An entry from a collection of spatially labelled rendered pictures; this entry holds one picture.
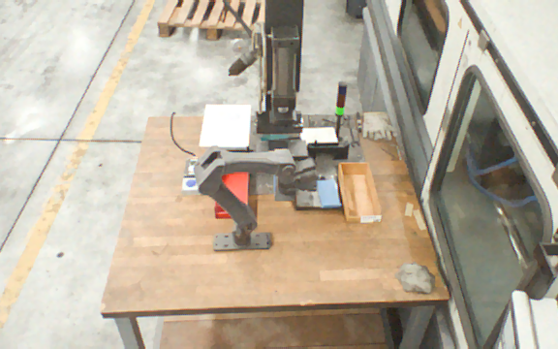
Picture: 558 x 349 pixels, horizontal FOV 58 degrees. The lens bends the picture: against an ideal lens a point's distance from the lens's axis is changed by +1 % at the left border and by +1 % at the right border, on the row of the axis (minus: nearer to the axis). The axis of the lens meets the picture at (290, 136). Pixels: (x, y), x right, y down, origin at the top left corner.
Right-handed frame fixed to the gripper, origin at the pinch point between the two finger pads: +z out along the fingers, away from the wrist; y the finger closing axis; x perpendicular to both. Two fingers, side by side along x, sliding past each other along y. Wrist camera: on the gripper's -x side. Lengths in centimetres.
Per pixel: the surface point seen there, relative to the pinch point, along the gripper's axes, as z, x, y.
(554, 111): -78, -56, -3
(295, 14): -34, -1, 53
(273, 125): -0.9, 4.5, 26.5
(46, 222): 127, 133, 16
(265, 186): 17.3, 6.2, 8.1
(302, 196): 12.0, -8.1, 3.1
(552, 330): -74, -48, -48
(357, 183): 16.2, -30.6, 10.6
